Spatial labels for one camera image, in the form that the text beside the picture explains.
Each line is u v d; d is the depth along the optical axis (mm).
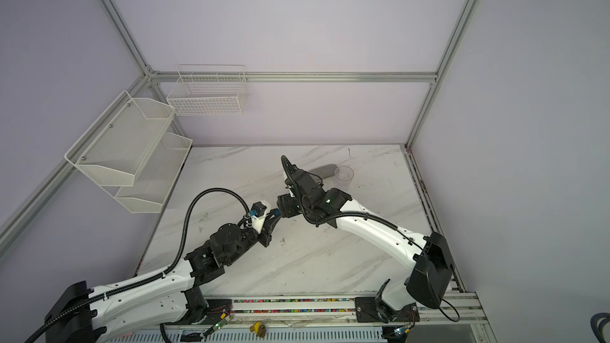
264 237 648
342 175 1046
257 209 608
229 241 548
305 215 563
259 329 688
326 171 1065
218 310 735
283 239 886
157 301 498
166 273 506
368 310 733
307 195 555
